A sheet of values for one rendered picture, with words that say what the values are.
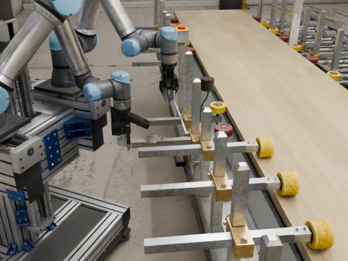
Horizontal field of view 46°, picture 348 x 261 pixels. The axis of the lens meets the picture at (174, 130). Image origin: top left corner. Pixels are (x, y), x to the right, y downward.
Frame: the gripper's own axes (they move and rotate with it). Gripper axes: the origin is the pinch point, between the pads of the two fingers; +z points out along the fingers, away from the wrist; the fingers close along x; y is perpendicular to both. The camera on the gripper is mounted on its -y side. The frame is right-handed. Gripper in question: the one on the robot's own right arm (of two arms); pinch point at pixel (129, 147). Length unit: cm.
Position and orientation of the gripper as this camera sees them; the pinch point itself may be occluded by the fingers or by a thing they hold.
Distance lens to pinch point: 182.4
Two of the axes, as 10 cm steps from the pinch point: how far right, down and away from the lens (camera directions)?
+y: -9.9, 0.5, -1.0
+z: 0.0, 8.9, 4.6
